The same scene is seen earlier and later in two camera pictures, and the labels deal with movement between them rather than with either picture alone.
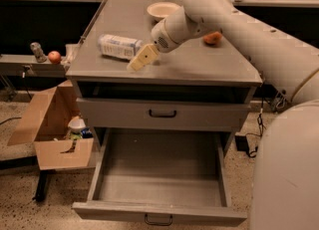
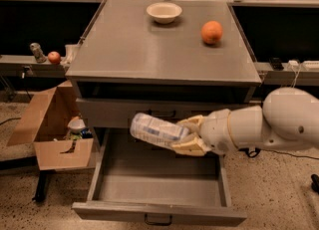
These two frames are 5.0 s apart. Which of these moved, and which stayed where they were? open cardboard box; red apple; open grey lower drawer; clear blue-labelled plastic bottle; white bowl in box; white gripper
Moved: white gripper; clear blue-labelled plastic bottle
Stayed: red apple; open grey lower drawer; white bowl in box; open cardboard box
